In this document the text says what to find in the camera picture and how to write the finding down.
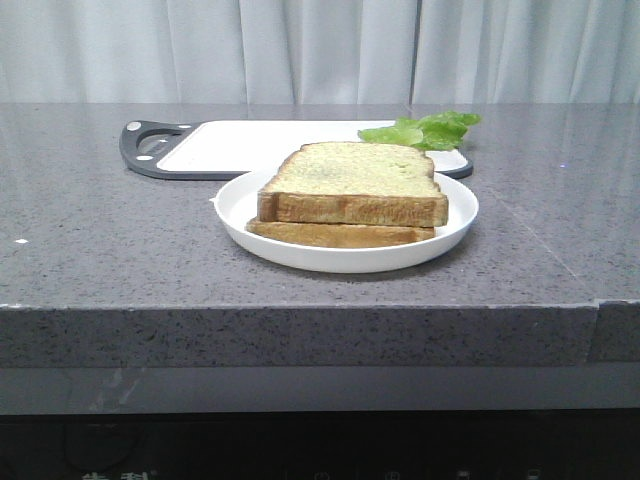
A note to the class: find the bread slice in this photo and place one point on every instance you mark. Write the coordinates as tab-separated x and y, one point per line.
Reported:
339	235
355	183

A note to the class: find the green lettuce leaf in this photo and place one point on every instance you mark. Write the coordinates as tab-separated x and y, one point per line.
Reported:
436	132

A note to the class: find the white round plate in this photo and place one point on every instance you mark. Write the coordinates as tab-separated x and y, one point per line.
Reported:
236	203

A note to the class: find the white cutting board black rim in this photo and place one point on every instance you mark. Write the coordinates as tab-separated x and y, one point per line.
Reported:
224	149

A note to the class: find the white curtain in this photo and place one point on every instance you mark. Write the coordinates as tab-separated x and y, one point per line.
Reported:
320	52

